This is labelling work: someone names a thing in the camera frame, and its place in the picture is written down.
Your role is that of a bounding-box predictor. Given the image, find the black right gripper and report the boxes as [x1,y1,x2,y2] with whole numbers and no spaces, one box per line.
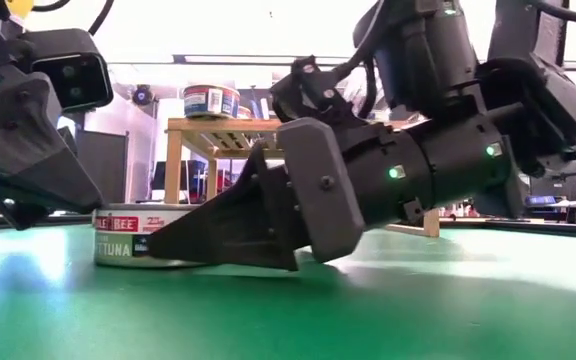
[147,117,434,272]

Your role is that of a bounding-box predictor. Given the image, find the silver-lid green-white label can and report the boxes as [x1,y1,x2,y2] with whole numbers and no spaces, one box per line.
[91,201,204,269]

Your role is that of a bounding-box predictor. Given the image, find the wooden slatted shelf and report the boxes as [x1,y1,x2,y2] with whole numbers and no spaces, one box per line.
[165,117,442,238]

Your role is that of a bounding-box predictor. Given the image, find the red background machine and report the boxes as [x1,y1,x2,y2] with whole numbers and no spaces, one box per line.
[216,168,233,201]

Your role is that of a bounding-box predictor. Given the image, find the black background screen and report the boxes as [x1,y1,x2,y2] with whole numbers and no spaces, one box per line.
[151,160,208,191]

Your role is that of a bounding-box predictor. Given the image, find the dark grey partition panel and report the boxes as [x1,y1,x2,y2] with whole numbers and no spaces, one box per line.
[75,130,129,204]

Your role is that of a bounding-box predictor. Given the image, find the green table mat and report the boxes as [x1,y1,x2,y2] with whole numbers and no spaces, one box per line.
[0,224,576,360]

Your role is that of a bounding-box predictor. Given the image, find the yellow label tag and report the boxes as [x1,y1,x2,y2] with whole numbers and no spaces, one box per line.
[6,0,36,19]

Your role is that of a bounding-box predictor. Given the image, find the long ceiling light bar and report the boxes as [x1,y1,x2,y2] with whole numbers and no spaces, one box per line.
[107,53,369,67]

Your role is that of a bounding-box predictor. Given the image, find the blue tray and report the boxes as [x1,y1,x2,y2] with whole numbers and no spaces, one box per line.
[523,194,558,207]

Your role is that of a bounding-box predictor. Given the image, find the black monitor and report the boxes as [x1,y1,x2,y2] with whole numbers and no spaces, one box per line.
[530,172,576,201]

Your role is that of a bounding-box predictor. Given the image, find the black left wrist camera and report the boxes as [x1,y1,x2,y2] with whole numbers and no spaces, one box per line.
[19,28,115,114]

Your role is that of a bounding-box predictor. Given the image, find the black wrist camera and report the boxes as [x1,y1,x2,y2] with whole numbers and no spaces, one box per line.
[270,54,352,126]
[19,28,115,114]

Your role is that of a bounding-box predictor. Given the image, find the black round ceiling camera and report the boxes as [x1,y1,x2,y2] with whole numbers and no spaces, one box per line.
[132,84,155,106]

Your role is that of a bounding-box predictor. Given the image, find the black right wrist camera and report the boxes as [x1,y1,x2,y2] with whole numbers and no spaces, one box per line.
[270,54,352,126]

